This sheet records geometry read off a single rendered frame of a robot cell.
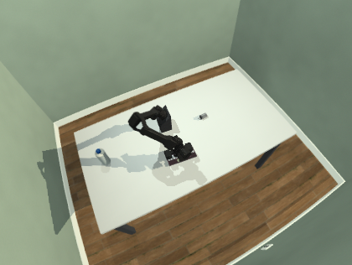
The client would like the white bottle with blue cap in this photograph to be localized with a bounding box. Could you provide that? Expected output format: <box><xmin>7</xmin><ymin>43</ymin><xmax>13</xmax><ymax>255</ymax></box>
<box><xmin>95</xmin><ymin>148</ymin><xmax>111</xmax><ymax>165</ymax></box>

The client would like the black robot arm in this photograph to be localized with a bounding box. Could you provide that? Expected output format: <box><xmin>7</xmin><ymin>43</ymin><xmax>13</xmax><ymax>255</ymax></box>
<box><xmin>127</xmin><ymin>105</ymin><xmax>192</xmax><ymax>161</ymax></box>

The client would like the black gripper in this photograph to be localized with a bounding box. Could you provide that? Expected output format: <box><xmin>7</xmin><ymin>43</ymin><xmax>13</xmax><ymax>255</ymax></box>
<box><xmin>164</xmin><ymin>143</ymin><xmax>193</xmax><ymax>160</ymax></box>

